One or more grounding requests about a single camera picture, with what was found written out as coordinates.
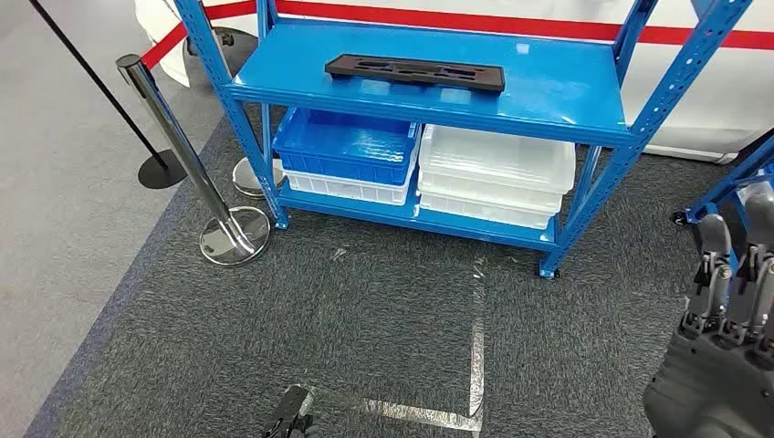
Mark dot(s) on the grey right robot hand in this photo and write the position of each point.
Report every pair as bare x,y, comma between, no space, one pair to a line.
713,387

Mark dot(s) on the long black plastic part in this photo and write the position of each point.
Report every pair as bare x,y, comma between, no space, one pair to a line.
417,72

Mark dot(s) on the blue metal shelf rack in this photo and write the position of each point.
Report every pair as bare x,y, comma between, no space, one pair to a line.
544,84

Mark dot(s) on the small blue wheeled rack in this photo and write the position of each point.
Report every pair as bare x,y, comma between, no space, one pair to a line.
719,193

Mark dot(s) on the silver floor tape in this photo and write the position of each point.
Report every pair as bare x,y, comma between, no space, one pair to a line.
477,362

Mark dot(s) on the translucent plastic bin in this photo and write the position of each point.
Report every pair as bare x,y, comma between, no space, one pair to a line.
496,157
490,196
484,213

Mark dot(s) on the white car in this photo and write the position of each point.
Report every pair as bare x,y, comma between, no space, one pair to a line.
713,90

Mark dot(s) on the white plastic bin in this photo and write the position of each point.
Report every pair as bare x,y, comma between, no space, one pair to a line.
345,190

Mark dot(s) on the blue plastic bin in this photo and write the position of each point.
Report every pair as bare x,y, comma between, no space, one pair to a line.
345,145

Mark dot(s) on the chrome stanchion post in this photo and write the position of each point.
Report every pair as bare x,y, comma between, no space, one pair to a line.
245,181
175,139

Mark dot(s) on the black stanchion post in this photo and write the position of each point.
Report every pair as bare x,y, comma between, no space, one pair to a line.
154,172

